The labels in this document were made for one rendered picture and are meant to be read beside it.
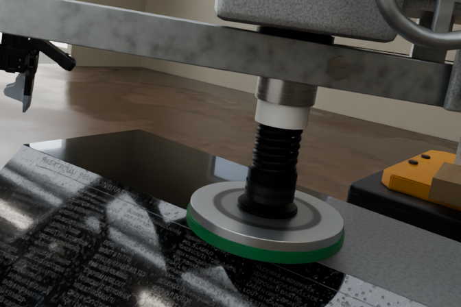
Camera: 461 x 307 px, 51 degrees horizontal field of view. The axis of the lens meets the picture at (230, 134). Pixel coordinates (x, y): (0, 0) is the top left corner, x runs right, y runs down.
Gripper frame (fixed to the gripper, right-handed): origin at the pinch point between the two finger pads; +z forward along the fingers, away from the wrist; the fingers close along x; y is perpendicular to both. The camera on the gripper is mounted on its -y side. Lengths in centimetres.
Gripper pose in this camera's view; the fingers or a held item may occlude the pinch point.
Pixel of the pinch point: (27, 107)
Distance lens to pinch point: 126.0
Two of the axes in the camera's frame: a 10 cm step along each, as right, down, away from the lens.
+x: 2.8, 2.9, -9.2
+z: -2.1, 9.5, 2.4
